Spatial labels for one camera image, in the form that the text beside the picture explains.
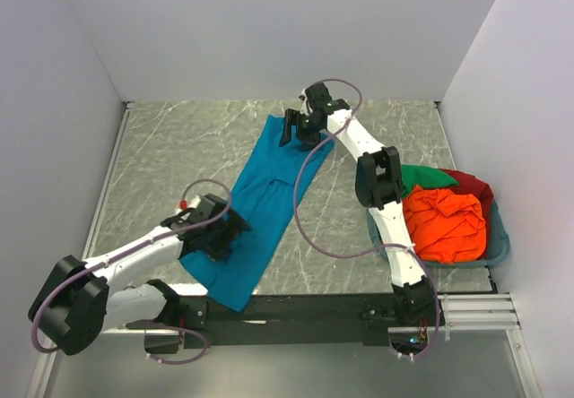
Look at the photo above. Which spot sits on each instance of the orange t-shirt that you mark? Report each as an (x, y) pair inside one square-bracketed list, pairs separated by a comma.
[(446, 228)]

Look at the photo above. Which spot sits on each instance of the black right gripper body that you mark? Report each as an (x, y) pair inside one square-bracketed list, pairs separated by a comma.
[(309, 133)]

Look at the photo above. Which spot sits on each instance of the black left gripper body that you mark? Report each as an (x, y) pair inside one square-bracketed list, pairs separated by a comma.
[(221, 236)]

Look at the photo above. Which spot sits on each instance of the translucent blue plastic basket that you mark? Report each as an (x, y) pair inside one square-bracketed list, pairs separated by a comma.
[(497, 247)]

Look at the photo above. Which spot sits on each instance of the blue t-shirt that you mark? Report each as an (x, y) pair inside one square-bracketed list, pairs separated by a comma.
[(262, 196)]

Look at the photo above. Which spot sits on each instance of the green t-shirt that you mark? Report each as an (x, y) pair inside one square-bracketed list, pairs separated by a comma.
[(425, 177)]

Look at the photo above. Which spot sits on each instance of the red t-shirt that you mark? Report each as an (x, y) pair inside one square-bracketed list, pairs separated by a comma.
[(470, 185)]

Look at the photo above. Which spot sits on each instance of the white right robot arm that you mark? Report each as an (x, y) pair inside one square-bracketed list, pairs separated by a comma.
[(378, 188)]

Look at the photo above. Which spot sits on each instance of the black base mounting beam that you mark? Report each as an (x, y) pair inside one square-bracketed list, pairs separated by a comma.
[(305, 319)]

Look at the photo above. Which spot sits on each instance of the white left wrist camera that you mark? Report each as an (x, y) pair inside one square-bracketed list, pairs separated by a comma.
[(191, 203)]

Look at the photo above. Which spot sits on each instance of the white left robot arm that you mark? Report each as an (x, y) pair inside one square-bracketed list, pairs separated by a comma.
[(82, 298)]

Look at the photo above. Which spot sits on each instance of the aluminium rail frame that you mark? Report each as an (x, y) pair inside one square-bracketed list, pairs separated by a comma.
[(473, 312)]

